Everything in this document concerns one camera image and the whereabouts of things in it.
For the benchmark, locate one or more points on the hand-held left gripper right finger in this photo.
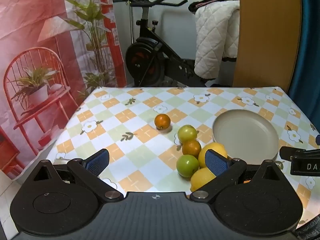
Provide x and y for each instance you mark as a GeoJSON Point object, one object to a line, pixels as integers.
{"type": "Point", "coordinates": [216, 163]}

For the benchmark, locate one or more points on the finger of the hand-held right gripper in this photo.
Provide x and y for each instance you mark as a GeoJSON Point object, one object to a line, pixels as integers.
{"type": "Point", "coordinates": [318, 140]}
{"type": "Point", "coordinates": [305, 165]}

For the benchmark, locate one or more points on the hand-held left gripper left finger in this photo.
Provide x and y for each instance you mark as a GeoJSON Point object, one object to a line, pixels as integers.
{"type": "Point", "coordinates": [96, 163]}

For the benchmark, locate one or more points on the yellow lemon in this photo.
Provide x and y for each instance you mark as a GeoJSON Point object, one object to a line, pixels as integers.
{"type": "Point", "coordinates": [200, 178]}
{"type": "Point", "coordinates": [215, 145]}

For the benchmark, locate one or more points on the green apple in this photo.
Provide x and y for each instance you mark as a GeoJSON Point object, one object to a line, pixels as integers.
{"type": "Point", "coordinates": [187, 165]}

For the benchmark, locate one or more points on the beige round plate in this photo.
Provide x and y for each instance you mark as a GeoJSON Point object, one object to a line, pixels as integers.
{"type": "Point", "coordinates": [245, 135]}

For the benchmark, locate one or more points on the yellow-green apple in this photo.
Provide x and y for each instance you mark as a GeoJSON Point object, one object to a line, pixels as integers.
{"type": "Point", "coordinates": [187, 133]}

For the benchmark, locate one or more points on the checkered floral tablecloth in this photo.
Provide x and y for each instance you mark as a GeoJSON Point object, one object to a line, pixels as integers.
{"type": "Point", "coordinates": [140, 152]}

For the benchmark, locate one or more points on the teal curtain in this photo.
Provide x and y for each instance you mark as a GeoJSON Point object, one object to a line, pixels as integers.
{"type": "Point", "coordinates": [310, 55]}

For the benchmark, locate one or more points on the wooden panel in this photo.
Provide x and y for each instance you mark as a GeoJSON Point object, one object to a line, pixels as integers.
{"type": "Point", "coordinates": [270, 42]}

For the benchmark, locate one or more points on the white quilted blanket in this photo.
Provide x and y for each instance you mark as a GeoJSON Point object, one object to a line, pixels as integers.
{"type": "Point", "coordinates": [215, 42]}

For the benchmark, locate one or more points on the black exercise bike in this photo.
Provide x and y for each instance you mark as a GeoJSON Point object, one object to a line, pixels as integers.
{"type": "Point", "coordinates": [150, 55]}

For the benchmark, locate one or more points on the red printed backdrop cloth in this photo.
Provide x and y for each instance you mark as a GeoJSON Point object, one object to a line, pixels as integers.
{"type": "Point", "coordinates": [37, 55]}

